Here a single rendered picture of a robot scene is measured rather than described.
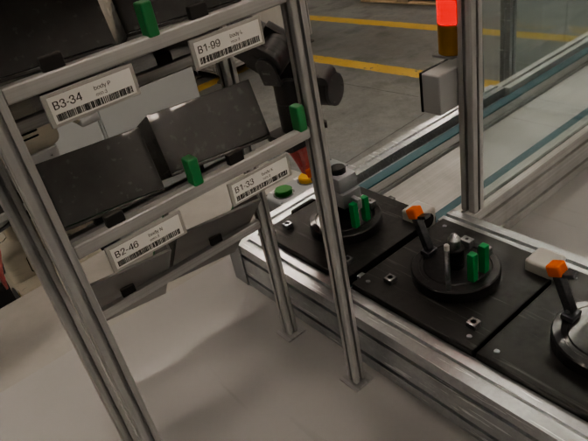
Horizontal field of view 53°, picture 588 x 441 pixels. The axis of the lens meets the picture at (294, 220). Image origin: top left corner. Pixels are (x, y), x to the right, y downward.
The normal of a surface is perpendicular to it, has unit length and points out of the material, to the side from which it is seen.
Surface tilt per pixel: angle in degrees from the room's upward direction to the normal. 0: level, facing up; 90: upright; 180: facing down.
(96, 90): 90
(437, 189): 0
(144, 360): 0
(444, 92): 90
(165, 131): 65
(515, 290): 0
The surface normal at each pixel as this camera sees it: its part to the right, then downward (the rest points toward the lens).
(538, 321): -0.18, -0.83
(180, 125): 0.37, 0.00
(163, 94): 0.68, 0.29
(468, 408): -0.76, 0.46
